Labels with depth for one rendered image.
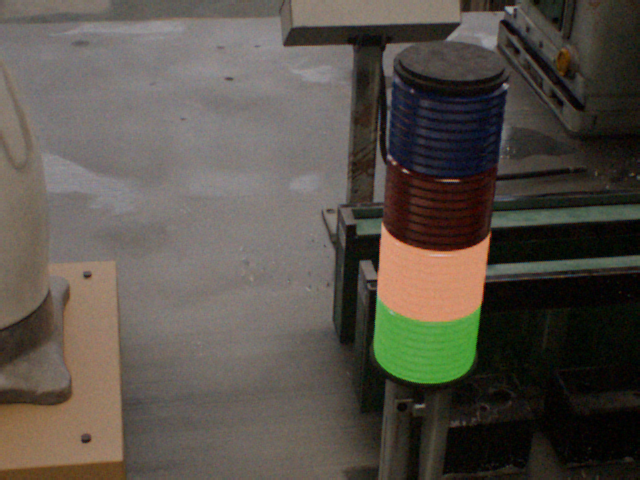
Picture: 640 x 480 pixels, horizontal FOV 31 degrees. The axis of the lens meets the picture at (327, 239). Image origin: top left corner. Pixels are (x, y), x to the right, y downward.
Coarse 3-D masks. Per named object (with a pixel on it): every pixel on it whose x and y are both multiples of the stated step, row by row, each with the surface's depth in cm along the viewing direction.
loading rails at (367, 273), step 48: (576, 192) 110; (624, 192) 110; (336, 240) 108; (528, 240) 107; (576, 240) 108; (624, 240) 109; (336, 288) 109; (528, 288) 97; (576, 288) 98; (624, 288) 98; (480, 336) 98; (528, 336) 99; (576, 336) 100; (624, 336) 101; (384, 384) 99; (528, 384) 102
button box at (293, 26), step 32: (288, 0) 112; (320, 0) 112; (352, 0) 112; (384, 0) 113; (416, 0) 113; (448, 0) 114; (288, 32) 113; (320, 32) 113; (352, 32) 114; (384, 32) 115; (416, 32) 116; (448, 32) 117
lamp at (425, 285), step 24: (384, 240) 64; (384, 264) 65; (408, 264) 63; (432, 264) 62; (456, 264) 63; (480, 264) 64; (384, 288) 65; (408, 288) 64; (432, 288) 63; (456, 288) 63; (480, 288) 65; (408, 312) 64; (432, 312) 64; (456, 312) 64
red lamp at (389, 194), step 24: (408, 168) 60; (384, 192) 64; (408, 192) 61; (432, 192) 60; (456, 192) 60; (480, 192) 61; (384, 216) 64; (408, 216) 62; (432, 216) 61; (456, 216) 61; (480, 216) 62; (408, 240) 62; (432, 240) 62; (456, 240) 62; (480, 240) 63
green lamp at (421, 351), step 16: (384, 304) 66; (480, 304) 66; (384, 320) 66; (400, 320) 65; (416, 320) 65; (464, 320) 65; (384, 336) 67; (400, 336) 65; (416, 336) 65; (432, 336) 65; (448, 336) 65; (464, 336) 66; (384, 352) 67; (400, 352) 66; (416, 352) 65; (432, 352) 65; (448, 352) 66; (464, 352) 66; (384, 368) 67; (400, 368) 67; (416, 368) 66; (432, 368) 66; (448, 368) 66; (464, 368) 67
